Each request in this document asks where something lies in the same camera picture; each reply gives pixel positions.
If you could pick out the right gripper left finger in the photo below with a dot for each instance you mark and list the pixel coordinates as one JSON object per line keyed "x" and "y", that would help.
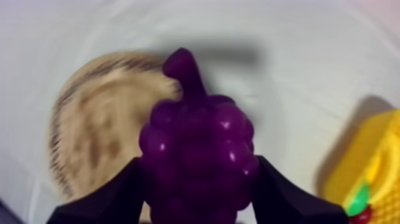
{"x": 117, "y": 198}

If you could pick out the yellow plastic basket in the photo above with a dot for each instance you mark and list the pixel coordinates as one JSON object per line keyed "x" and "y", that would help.
{"x": 372, "y": 162}

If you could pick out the small red fruit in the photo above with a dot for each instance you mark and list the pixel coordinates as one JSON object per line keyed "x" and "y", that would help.
{"x": 362, "y": 216}

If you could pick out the purple toy grapes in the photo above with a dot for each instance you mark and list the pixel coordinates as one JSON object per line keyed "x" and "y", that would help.
{"x": 197, "y": 150}

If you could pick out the green toy pear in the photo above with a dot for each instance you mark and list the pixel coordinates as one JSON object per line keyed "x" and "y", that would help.
{"x": 358, "y": 200}

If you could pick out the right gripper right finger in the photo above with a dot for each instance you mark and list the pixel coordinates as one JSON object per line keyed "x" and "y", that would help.
{"x": 281, "y": 200}

